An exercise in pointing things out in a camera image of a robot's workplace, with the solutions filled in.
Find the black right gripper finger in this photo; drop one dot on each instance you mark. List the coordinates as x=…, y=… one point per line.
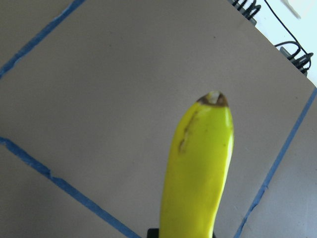
x=153, y=233

